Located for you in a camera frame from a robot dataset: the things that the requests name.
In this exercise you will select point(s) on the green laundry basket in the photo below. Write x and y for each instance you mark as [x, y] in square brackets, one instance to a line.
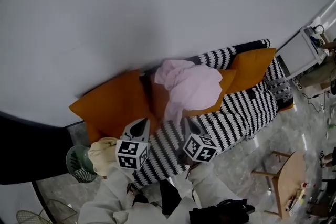
[78, 165]

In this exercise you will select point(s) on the person's left forearm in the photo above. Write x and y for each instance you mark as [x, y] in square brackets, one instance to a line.
[113, 191]

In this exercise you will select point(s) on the cream yellow clothes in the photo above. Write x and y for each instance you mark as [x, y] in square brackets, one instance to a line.
[102, 157]

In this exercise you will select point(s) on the person's leg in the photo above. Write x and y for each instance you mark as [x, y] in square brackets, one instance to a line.
[170, 196]
[140, 198]

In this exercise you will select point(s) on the sink faucet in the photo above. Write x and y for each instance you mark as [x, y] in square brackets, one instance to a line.
[319, 27]

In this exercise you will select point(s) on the large orange cushion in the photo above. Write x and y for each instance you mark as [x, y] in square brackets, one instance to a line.
[115, 105]

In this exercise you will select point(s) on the person's left leg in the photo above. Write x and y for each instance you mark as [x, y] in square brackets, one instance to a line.
[140, 198]

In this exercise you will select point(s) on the black white patterned cushion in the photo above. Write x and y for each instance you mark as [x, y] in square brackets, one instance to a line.
[282, 93]

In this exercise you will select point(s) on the small red white bottle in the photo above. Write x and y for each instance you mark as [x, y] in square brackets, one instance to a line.
[307, 185]

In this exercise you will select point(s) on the pink clothes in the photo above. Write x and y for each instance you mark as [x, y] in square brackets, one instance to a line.
[194, 86]

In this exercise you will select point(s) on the person's torso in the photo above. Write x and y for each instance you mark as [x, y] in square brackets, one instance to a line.
[147, 213]

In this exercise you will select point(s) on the orange sofa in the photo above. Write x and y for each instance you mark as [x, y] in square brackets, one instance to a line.
[94, 131]

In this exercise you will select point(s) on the black cabinet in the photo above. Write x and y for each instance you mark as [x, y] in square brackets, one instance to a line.
[31, 149]

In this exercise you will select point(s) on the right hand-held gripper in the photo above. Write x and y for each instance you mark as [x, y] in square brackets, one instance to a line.
[199, 148]

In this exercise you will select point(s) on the white paper sheet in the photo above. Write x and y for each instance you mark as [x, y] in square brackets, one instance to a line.
[296, 204]

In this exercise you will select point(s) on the black white striped blanket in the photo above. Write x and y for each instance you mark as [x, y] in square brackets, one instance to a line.
[236, 118]

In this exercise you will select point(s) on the black bag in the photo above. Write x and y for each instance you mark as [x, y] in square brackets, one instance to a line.
[218, 215]

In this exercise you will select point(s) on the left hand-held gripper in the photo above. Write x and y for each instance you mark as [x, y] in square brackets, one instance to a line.
[131, 154]

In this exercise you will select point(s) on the person's right forearm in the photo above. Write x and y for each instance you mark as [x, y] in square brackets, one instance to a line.
[207, 183]

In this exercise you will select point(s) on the wooden coffee table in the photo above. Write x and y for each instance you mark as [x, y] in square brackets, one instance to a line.
[286, 181]

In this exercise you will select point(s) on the white sink cabinet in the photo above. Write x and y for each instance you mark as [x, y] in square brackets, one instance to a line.
[296, 55]

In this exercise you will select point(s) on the person's right leg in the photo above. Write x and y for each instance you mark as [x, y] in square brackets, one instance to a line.
[170, 196]

